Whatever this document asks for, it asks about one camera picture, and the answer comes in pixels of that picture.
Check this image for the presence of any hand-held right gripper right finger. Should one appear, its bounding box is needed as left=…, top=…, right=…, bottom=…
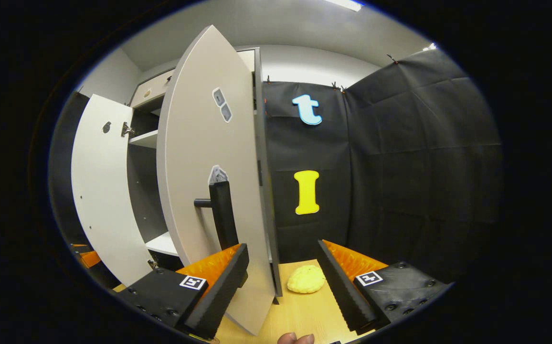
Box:
left=317, top=240, right=451, bottom=335

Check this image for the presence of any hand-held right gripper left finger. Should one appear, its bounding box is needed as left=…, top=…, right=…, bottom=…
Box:
left=116, top=243, right=250, bottom=340

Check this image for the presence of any checkered sticker cabinet door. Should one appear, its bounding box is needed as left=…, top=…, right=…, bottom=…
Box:
left=71, top=94, right=155, bottom=287

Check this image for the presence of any grey wooden cabinet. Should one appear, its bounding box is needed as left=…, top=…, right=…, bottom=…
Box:
left=126, top=47, right=284, bottom=299

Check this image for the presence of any cube sticker cabinet door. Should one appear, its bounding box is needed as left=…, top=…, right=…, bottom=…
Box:
left=157, top=25, right=279, bottom=336

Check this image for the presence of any white cabinet bottom shelf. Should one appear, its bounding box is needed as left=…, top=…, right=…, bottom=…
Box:
left=145, top=232, right=180, bottom=257

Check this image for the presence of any white cabinet shelf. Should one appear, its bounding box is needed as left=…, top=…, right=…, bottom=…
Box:
left=145, top=232, right=180, bottom=257
left=129, top=130, right=159, bottom=149

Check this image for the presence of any beige cabinet drawer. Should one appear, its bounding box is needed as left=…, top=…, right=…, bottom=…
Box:
left=130, top=49, right=256, bottom=109

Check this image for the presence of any yellow bumpy bun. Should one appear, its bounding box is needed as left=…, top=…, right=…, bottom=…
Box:
left=287, top=264, right=326, bottom=294

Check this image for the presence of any long ceiling light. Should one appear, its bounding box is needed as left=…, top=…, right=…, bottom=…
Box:
left=324, top=0, right=363, bottom=12

